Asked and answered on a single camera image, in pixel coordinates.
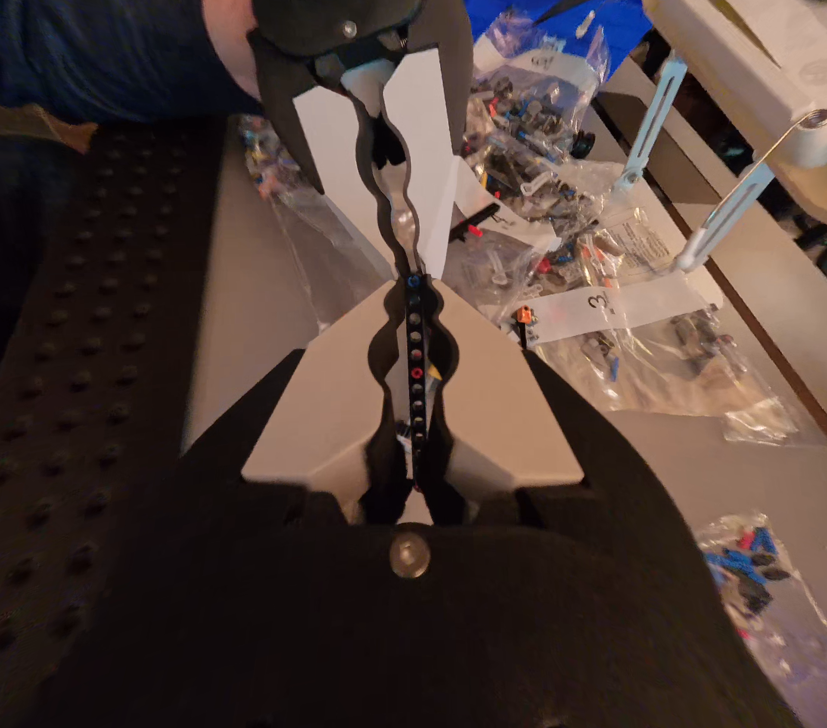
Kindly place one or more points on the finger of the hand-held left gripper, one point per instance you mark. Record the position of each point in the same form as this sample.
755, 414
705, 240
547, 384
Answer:
336, 160
426, 160

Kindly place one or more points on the black lego beam with pins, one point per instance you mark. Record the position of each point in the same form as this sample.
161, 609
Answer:
415, 353

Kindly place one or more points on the clear bag with white strip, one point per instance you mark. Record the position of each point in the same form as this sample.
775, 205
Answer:
646, 308

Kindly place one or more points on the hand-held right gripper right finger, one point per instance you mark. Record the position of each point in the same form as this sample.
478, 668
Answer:
510, 418

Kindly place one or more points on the lego instruction booklet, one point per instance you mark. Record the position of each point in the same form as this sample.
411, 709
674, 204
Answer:
730, 30

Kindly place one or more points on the person's left hand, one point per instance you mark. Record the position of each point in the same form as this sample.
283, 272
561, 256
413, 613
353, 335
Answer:
232, 30

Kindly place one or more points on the long black lego beam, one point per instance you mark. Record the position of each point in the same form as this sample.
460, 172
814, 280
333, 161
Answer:
475, 221

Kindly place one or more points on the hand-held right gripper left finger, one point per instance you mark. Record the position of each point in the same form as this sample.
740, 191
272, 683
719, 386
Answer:
310, 418

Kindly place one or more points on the orange black lego piece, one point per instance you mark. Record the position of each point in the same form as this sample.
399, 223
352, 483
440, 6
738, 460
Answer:
524, 318

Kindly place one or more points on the multicoloured lego assembly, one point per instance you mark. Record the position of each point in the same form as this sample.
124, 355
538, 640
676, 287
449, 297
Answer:
438, 373

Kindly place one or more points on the black perforated panel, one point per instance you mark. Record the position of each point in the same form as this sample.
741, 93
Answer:
97, 353

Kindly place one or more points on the clear bag with warning print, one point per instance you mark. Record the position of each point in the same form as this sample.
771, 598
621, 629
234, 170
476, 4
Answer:
620, 243

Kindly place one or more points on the person's left forearm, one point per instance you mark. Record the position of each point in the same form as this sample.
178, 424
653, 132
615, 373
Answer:
97, 30

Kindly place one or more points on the small bag blue lego parts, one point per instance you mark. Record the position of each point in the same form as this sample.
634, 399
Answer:
749, 573

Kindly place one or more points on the clear bag with black wheel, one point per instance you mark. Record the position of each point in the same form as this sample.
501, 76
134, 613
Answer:
536, 95

